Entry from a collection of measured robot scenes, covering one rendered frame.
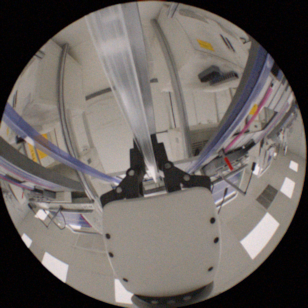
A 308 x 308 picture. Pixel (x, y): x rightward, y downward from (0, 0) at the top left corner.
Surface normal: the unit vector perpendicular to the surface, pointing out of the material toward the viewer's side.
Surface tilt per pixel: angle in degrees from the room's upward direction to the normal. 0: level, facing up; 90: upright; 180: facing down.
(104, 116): 90
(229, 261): 180
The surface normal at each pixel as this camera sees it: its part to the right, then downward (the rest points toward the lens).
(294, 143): -0.97, 0.22
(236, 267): -0.19, -0.92
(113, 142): 0.14, 0.31
